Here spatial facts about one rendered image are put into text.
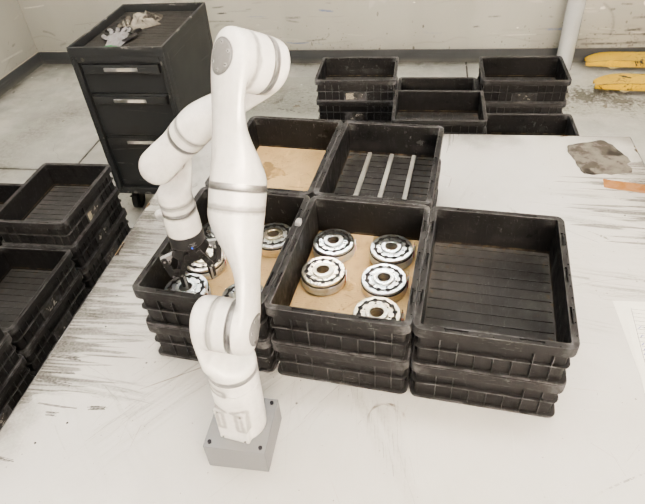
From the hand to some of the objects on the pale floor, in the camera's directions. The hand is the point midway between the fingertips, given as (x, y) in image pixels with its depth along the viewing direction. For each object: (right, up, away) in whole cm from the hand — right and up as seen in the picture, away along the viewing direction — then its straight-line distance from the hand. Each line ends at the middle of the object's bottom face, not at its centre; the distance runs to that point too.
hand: (198, 276), depth 129 cm
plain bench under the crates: (+50, -55, +66) cm, 100 cm away
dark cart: (-51, +45, +194) cm, 206 cm away
